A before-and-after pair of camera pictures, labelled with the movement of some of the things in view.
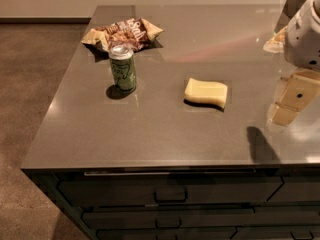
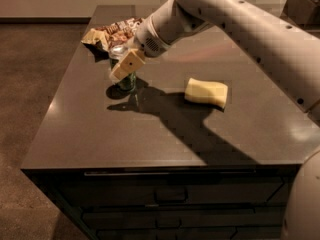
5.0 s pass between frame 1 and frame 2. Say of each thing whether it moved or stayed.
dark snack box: stayed
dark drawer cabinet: stayed
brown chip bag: stayed
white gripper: moved
